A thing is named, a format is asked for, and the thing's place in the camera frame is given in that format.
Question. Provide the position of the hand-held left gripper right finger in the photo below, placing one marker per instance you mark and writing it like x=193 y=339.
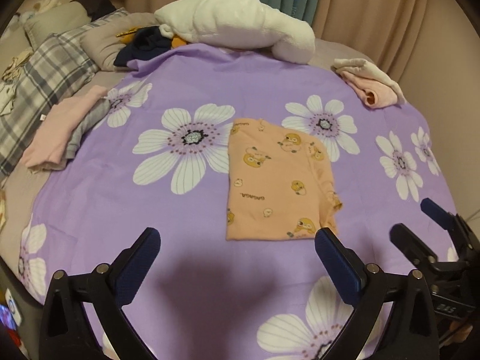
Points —
x=337 y=266

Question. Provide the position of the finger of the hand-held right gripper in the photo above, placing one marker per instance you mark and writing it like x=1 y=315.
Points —
x=446 y=217
x=410 y=245

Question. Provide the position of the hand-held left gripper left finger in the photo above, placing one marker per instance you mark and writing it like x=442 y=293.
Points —
x=137 y=266

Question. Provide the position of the orange printed long-sleeve shirt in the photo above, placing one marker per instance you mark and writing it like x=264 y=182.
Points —
x=273 y=180

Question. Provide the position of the navy clothes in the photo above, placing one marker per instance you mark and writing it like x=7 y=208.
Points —
x=146 y=45

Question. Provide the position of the small device with screen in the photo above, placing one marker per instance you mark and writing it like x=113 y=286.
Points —
x=9 y=309

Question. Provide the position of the grey bed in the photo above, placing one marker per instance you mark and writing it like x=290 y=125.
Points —
x=22 y=191

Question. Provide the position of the folded pink garment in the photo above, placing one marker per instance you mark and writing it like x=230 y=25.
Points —
x=378 y=93

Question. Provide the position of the grey garment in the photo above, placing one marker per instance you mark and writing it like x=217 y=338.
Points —
x=90 y=127

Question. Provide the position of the light pink garment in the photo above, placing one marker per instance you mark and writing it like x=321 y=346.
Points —
x=56 y=135

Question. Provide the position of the folded cream garment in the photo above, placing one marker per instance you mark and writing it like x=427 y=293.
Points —
x=363 y=67

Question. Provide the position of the purple floral bed sheet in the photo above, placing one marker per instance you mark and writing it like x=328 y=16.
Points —
x=187 y=82

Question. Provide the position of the grey plaid pillow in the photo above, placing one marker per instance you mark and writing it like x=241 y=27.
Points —
x=48 y=71

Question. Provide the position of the beige curtain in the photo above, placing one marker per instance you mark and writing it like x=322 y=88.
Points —
x=375 y=7

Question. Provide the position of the plain grey pillow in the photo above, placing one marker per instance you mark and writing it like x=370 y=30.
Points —
x=105 y=45

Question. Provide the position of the small orange item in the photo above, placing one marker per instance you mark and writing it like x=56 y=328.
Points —
x=178 y=42

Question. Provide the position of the beige pillow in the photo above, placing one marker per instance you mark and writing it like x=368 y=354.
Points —
x=52 y=22

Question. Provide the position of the dark brown pillow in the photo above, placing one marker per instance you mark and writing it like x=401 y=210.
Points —
x=99 y=5

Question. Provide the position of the white fluffy blanket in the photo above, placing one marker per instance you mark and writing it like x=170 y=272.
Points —
x=232 y=18

